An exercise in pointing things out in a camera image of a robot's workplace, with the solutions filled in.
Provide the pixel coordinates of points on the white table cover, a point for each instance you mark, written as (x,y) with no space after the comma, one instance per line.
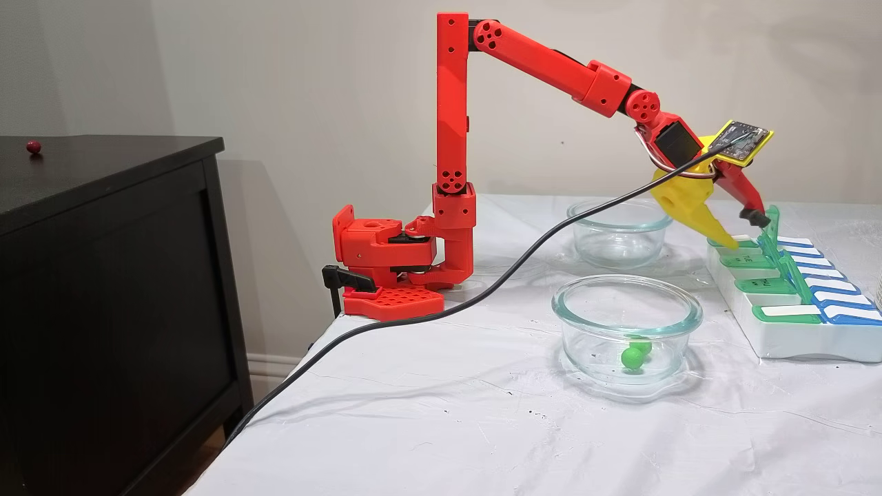
(448,427)

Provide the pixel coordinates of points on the red ball pill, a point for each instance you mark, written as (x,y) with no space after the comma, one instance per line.
(34,147)

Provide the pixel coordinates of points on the black table clamp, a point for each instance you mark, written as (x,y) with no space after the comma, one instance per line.
(341,277)

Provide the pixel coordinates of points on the white green blue pill organizer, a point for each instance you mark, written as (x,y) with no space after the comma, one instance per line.
(785,341)

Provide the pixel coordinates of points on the small clear glass bowl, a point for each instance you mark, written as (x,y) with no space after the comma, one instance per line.
(586,241)

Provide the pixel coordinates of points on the green ball pill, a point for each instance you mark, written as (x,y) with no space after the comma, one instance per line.
(642,344)
(632,357)

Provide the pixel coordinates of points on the black wooden cabinet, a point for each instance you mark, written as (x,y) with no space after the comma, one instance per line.
(103,310)

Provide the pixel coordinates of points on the camera board on yellow mount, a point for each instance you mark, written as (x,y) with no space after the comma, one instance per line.
(741,141)

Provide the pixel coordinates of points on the large clear glass bowl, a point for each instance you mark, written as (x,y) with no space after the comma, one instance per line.
(572,344)

